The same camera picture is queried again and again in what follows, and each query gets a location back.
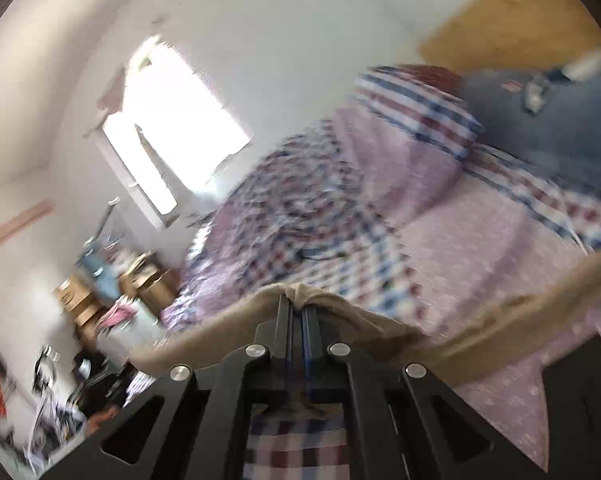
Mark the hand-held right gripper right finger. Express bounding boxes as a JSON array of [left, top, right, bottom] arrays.
[[300, 305, 553, 480]]

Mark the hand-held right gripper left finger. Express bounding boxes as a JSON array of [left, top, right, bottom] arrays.
[[40, 294, 301, 480]]

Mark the tan fleece garment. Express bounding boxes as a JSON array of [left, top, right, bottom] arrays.
[[128, 247, 601, 392]]

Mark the metal clothes rack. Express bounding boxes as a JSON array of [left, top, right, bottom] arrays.
[[85, 197, 122, 261]]

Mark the checkered quilt with lilac lace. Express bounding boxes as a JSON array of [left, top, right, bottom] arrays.
[[160, 65, 483, 333]]

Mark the pink cloth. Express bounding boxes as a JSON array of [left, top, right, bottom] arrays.
[[100, 302, 137, 331]]

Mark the pile of cardboard boxes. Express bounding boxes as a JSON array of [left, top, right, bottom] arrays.
[[53, 250, 177, 343]]

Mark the blue plush toy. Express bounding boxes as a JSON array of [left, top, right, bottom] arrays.
[[82, 255, 122, 302]]

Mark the checkered bed sheet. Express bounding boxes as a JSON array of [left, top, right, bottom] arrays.
[[243, 145, 601, 480]]

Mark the window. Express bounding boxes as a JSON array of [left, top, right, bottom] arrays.
[[98, 35, 255, 228]]

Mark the blue plush pillow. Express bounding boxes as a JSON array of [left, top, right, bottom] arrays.
[[460, 55, 601, 196]]

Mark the floral window curtain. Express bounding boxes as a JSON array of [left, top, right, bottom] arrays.
[[94, 62, 128, 113]]

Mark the wooden headboard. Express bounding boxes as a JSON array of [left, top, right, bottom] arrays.
[[417, 0, 601, 78]]

